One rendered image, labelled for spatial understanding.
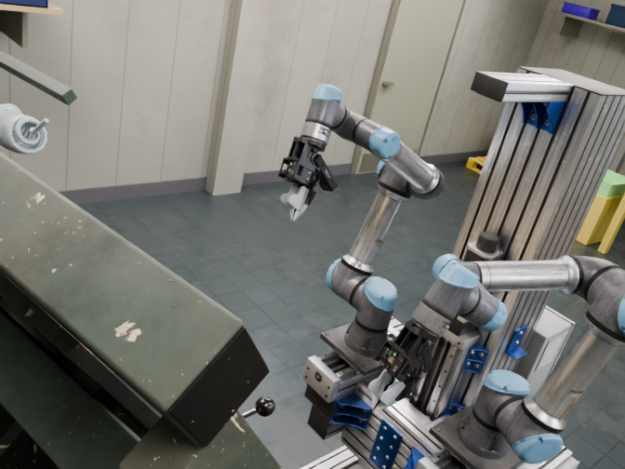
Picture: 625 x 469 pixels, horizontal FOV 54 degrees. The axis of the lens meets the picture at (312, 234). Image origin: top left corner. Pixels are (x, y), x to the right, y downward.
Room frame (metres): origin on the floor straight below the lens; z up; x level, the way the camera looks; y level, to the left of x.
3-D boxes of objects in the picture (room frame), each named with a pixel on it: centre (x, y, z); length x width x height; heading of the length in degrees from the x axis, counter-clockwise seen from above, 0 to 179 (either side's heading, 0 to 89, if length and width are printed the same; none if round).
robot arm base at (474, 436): (1.40, -0.62, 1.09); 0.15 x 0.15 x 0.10
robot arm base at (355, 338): (1.74, -0.26, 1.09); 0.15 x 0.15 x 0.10
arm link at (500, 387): (1.40, -0.62, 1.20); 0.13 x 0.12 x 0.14; 21
